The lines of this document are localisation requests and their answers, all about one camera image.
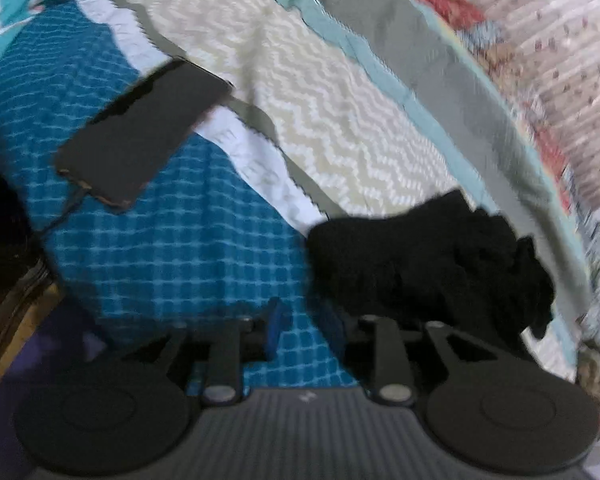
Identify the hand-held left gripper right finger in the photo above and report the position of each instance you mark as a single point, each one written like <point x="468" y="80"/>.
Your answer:
<point x="338" y="331"/>

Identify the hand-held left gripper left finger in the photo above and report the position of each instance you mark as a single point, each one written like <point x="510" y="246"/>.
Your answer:
<point x="276" y="324"/>

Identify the black pants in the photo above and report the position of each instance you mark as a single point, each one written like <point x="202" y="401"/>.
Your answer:
<point x="430" y="270"/>

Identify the blue checked bed sheet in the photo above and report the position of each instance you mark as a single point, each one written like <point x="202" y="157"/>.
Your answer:
<point x="145" y="260"/>

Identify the black smartphone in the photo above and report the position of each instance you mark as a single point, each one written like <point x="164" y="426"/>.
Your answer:
<point x="145" y="135"/>

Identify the chevron grey teal striped blanket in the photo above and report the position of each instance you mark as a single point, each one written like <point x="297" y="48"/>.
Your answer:
<point x="330" y="100"/>

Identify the red floral quilt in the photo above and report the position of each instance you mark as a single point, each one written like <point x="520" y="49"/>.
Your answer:
<point x="530" y="125"/>

